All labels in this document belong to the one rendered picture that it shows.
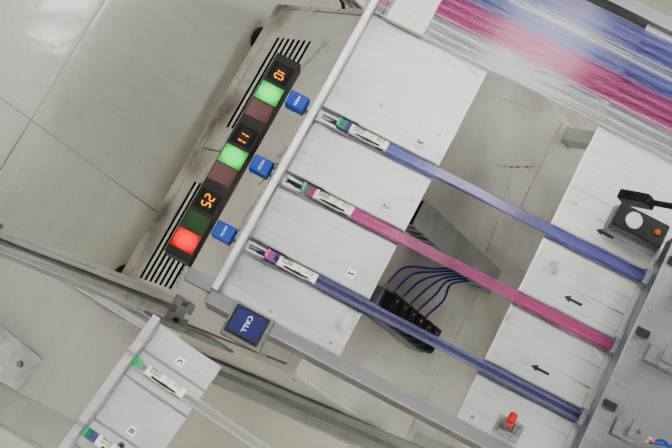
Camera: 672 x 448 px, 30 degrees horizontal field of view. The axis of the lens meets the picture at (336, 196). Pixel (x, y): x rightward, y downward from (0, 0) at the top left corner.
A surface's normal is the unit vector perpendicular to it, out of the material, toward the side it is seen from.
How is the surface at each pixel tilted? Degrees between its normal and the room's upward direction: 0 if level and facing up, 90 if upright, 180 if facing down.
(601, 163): 47
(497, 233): 0
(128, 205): 0
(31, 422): 90
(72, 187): 0
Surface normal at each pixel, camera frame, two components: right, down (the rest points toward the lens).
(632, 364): 0.04, -0.25
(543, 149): 0.68, 0.16
